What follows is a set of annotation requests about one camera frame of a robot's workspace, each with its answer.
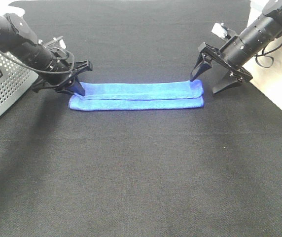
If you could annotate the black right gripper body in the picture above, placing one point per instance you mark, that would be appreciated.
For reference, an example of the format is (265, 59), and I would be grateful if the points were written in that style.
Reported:
(233, 55)

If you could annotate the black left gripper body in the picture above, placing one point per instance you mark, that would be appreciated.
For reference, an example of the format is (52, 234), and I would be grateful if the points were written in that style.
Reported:
(59, 73)

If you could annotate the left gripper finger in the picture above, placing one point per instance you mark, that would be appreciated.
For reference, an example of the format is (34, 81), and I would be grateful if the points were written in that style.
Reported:
(75, 87)
(82, 66)

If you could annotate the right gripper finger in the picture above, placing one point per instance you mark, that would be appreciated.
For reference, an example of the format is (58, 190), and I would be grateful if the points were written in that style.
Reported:
(204, 63)
(208, 53)

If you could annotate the blue microfiber towel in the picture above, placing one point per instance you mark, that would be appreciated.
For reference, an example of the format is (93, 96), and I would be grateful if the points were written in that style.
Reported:
(143, 96)

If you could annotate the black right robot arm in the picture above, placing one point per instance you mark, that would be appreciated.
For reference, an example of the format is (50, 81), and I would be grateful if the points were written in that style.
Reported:
(263, 30)

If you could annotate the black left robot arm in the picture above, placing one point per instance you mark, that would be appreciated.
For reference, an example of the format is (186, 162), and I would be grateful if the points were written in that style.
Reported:
(17, 38)

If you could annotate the white plastic storage crate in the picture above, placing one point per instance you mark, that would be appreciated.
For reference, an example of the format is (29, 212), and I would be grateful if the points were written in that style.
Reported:
(279, 79)

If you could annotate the grey perforated laundry basket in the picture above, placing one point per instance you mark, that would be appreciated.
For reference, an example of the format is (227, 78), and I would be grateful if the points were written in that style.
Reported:
(15, 80)

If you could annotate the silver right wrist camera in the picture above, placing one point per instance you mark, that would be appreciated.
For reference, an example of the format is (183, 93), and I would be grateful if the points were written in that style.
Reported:
(220, 30)

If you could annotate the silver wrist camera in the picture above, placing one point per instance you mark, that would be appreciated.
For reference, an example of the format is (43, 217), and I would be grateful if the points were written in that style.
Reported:
(220, 30)
(56, 42)

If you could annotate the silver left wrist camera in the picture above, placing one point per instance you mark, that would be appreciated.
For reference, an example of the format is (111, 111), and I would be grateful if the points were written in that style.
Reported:
(56, 42)

